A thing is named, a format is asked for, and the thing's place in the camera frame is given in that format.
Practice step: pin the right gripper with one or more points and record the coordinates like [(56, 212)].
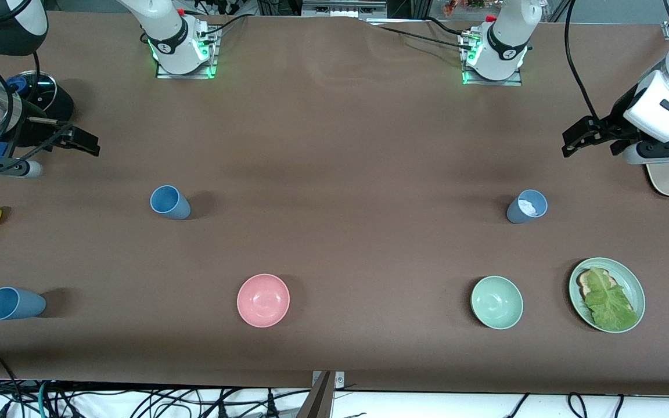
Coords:
[(37, 132)]

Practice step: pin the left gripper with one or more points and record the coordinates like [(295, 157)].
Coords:
[(617, 120)]

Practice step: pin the blue plastic cup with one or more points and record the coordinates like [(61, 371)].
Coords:
[(517, 215), (12, 303), (169, 202)]

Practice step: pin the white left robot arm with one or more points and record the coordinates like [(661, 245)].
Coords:
[(506, 35)]

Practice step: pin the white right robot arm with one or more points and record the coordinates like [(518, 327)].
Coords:
[(163, 23)]

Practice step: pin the black cooking pot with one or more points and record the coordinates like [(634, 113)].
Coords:
[(61, 104)]

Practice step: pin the white crumpled paper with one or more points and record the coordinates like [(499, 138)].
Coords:
[(529, 207)]

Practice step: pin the toasted bread slice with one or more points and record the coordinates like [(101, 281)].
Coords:
[(585, 283)]

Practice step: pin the mint green plate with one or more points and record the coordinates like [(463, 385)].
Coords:
[(630, 284)]

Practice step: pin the green lettuce leaf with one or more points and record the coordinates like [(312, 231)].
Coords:
[(610, 305)]

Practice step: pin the mint green bowl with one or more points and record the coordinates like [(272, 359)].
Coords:
[(497, 302)]

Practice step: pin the pink bowl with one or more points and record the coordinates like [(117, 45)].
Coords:
[(263, 301)]

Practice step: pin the brown angled bar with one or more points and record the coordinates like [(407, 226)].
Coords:
[(317, 400)]

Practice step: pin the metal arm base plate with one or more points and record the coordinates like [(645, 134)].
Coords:
[(514, 80), (209, 69)]

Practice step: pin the silver background rail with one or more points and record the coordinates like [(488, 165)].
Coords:
[(343, 8)]

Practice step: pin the small metal table bracket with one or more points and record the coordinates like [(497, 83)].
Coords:
[(339, 380)]

